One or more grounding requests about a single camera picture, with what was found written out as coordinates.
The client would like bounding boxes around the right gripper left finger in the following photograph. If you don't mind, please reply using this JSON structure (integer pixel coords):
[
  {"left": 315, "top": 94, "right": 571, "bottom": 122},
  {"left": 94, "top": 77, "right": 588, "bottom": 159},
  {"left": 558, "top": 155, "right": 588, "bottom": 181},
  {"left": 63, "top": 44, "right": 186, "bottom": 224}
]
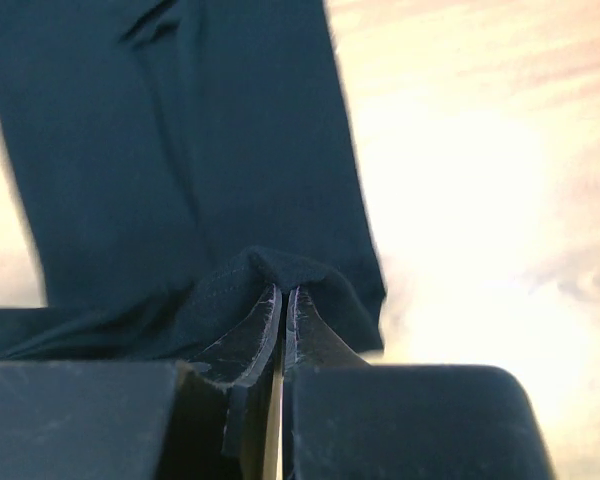
[{"left": 0, "top": 286, "right": 283, "bottom": 479}]

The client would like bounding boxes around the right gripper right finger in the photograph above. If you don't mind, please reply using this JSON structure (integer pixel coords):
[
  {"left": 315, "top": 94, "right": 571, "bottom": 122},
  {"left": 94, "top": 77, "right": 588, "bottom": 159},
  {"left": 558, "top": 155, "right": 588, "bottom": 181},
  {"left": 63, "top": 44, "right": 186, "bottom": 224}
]
[{"left": 282, "top": 288, "right": 555, "bottom": 480}]

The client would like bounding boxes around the black polo shirt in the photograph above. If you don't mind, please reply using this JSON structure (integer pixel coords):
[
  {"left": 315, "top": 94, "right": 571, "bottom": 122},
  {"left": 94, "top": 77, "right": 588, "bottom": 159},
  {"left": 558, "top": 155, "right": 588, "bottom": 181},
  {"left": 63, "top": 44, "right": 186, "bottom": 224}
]
[{"left": 0, "top": 1, "right": 385, "bottom": 360}]

